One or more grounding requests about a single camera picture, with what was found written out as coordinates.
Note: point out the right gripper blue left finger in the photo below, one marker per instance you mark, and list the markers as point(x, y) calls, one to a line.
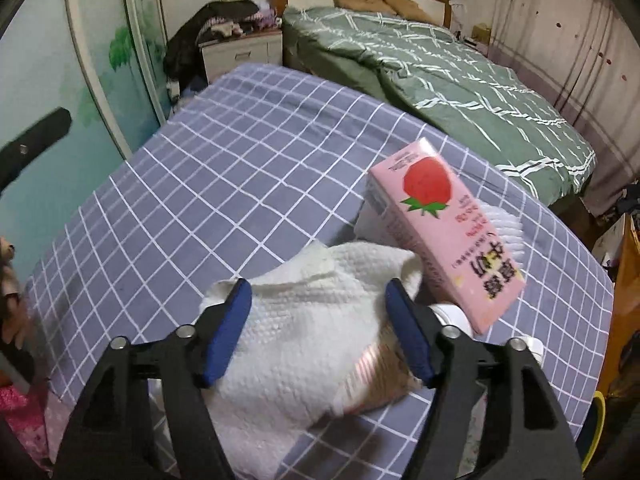
point(110, 434)

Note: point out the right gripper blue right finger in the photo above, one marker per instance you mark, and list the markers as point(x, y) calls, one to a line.
point(526, 434)

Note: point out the white paper towel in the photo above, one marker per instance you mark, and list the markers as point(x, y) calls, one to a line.
point(317, 342)

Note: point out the pink strawberry milk carton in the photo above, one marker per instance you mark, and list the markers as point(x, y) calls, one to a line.
point(427, 209)

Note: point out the yellow rimmed blue trash bin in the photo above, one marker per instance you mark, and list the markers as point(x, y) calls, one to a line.
point(592, 428)

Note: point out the purple grid tablecloth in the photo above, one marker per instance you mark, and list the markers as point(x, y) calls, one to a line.
point(257, 166)

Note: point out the green patterned duvet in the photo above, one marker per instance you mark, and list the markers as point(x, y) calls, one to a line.
point(424, 70)

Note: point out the pile of dark clothes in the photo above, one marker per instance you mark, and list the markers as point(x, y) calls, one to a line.
point(217, 21)

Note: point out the tissue box by bed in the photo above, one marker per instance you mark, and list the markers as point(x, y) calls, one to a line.
point(481, 33)

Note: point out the pink white curtain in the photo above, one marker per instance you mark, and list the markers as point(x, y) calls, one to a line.
point(581, 56)

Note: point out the white nightstand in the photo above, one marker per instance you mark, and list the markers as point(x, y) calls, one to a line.
point(222, 57)

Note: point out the brown pillow right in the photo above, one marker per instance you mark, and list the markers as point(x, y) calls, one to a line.
point(411, 11)

